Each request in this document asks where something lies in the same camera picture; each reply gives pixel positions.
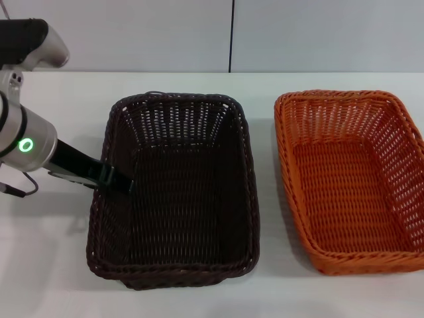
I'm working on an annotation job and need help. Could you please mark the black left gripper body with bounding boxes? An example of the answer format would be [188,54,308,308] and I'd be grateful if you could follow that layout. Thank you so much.
[48,138,107,186]

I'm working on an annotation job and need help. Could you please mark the dark brown wicker basket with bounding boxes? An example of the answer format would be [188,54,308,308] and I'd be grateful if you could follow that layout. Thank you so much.
[86,91,261,291]

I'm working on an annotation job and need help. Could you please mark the orange wicker basket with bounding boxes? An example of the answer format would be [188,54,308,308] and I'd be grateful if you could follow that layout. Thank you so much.
[274,88,424,277]

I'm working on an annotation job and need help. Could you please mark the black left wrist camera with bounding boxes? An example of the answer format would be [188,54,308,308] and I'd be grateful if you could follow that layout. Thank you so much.
[47,168,95,190]

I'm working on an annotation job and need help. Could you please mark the black arm cable with plug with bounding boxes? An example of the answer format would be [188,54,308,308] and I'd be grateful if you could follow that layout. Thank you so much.
[0,171,39,199]

